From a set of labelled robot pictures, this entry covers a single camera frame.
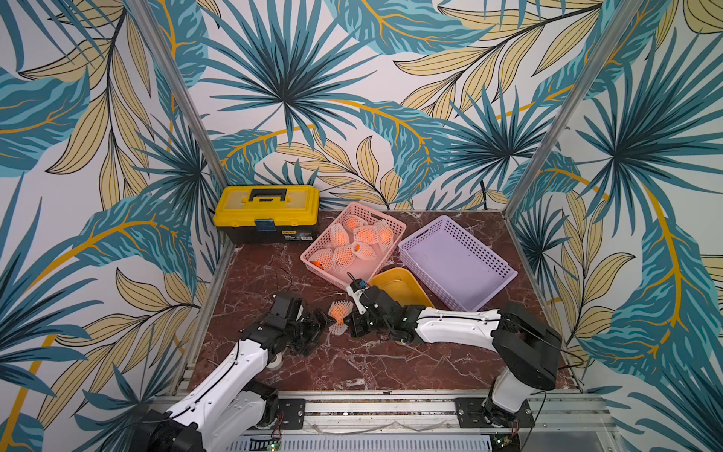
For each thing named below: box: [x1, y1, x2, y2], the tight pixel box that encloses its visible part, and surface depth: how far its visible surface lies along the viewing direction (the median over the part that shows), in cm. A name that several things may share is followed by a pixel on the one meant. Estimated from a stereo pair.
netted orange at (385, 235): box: [377, 219, 395, 254], surface depth 106 cm
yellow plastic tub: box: [369, 267, 434, 308], surface depth 97 cm
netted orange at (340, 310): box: [328, 300, 354, 336], surface depth 84 cm
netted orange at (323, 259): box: [307, 247, 335, 273], surface depth 97 cm
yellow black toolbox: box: [212, 184, 321, 244], surface depth 100 cm
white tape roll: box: [266, 352, 284, 371], surface depth 81 cm
